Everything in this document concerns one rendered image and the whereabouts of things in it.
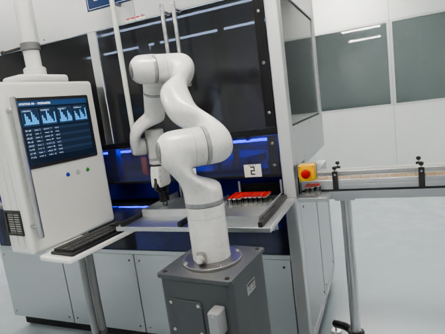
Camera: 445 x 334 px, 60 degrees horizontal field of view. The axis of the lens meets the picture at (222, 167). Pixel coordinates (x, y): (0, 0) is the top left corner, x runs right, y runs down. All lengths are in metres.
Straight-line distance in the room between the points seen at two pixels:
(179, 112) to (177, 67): 0.21
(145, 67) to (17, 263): 1.94
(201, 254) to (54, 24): 1.62
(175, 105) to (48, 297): 1.95
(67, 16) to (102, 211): 1.05
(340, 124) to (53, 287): 4.83
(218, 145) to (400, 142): 5.35
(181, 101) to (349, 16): 5.30
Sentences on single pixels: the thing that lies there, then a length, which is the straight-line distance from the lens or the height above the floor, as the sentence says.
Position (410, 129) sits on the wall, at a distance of 6.34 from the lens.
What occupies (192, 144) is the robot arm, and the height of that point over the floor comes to 1.24.
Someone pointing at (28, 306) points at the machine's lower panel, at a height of 0.17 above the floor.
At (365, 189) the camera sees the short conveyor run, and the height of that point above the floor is 0.89.
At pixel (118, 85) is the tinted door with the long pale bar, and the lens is 2.13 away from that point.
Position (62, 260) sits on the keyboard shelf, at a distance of 1.76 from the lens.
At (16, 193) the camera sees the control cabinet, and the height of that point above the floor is 1.08.
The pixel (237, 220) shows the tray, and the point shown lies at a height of 0.90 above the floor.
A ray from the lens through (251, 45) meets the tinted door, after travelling 1.80.
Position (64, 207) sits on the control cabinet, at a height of 0.96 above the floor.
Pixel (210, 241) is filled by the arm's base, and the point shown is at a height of 0.94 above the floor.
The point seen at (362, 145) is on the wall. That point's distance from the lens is 6.36.
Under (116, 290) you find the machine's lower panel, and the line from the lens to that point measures 2.48.
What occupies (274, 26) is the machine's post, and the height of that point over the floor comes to 1.64.
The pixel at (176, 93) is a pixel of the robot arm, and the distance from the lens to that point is 1.27.
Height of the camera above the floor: 1.33
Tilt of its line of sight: 9 degrees down
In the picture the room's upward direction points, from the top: 7 degrees counter-clockwise
